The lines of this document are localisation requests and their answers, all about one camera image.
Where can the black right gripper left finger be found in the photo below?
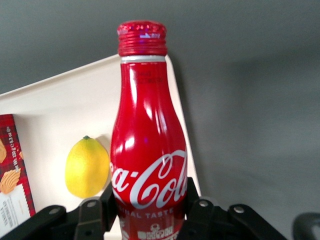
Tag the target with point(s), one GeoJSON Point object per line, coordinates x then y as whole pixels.
{"type": "Point", "coordinates": [90, 217]}

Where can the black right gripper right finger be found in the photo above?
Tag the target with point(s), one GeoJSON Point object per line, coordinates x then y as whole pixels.
{"type": "Point", "coordinates": [207, 217]}

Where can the red coca-cola aluminium bottle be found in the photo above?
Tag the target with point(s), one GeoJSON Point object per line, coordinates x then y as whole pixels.
{"type": "Point", "coordinates": [147, 140]}

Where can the cream plastic tray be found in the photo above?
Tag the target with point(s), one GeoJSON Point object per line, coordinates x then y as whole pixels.
{"type": "Point", "coordinates": [75, 100]}

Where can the yellow lemon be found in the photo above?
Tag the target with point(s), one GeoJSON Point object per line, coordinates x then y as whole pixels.
{"type": "Point", "coordinates": [86, 167]}

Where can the red tartan shortbread cookie box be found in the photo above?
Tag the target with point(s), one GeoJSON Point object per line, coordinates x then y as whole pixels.
{"type": "Point", "coordinates": [15, 175]}

